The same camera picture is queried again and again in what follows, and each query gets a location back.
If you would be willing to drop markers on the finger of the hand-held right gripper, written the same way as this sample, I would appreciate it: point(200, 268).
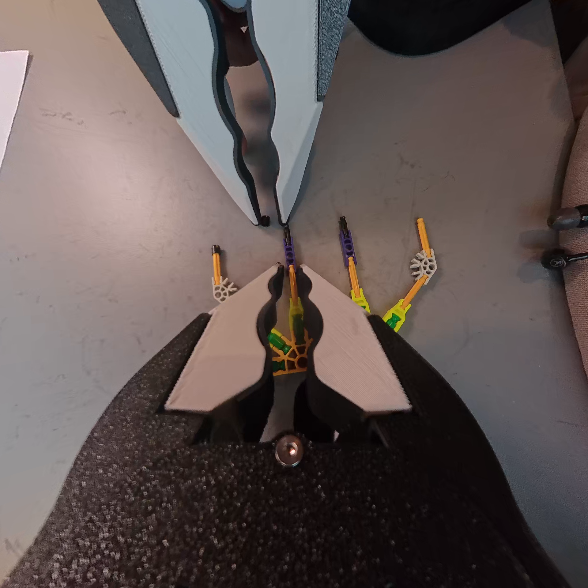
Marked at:
point(183, 69)
point(294, 69)

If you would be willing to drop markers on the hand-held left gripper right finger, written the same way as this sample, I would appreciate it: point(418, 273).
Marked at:
point(358, 358)

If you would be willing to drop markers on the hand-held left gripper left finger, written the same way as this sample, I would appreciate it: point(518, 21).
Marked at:
point(220, 358)

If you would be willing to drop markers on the colourful rod-and-connector toy animal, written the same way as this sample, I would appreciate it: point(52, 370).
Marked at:
point(398, 316)

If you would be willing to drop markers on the white printed instruction sheet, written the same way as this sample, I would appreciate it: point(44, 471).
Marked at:
point(9, 92)

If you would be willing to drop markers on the black earbud with logo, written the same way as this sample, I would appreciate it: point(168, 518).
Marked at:
point(558, 261)

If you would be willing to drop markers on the black earbud with clear tip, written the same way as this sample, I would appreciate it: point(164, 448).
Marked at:
point(567, 218)

